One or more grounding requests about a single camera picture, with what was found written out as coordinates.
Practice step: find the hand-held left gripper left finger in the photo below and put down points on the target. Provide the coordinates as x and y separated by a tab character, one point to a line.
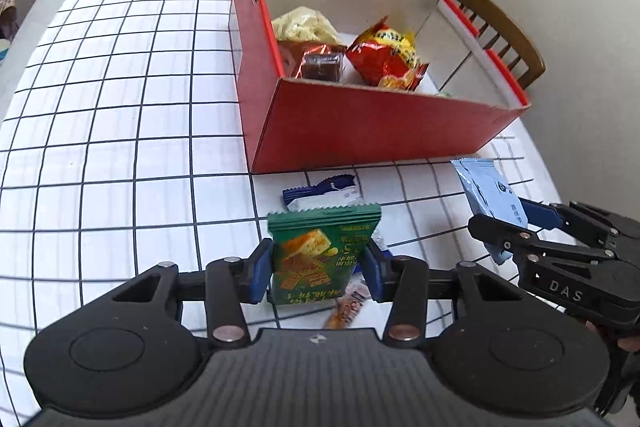
260	269

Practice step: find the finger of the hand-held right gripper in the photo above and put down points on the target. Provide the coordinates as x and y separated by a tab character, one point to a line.
500	232
540	212

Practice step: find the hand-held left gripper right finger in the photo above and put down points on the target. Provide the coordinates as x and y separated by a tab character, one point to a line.
372	272

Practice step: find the light blue snack packet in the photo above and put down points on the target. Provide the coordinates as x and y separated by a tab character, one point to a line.
490	197

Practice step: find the green cracker packet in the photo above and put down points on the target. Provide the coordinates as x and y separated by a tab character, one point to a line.
310	257

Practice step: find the red cardboard box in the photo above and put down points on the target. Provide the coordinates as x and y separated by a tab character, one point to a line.
375	132

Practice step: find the dark brown cake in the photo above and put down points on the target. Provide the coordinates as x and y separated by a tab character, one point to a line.
322	67

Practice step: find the cream gold-print snack packet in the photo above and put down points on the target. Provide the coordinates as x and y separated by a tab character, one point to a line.
300	24

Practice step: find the clear wrapped red label snack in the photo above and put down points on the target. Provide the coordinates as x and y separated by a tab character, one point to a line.
347	309

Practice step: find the dark blue white packet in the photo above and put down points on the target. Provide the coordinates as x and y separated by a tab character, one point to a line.
325	194

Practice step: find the wooden chair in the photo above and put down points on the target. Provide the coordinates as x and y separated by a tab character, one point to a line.
520	47

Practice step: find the white grid tablecloth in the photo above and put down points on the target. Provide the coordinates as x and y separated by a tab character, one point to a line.
125	132

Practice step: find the red yellow snack packet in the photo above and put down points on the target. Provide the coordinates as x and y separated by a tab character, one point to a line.
380	57

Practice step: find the shiny red foil packet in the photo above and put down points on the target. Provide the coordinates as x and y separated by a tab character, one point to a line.
292	57

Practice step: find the pink puffer jacket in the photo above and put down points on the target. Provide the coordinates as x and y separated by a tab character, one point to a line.
5	2

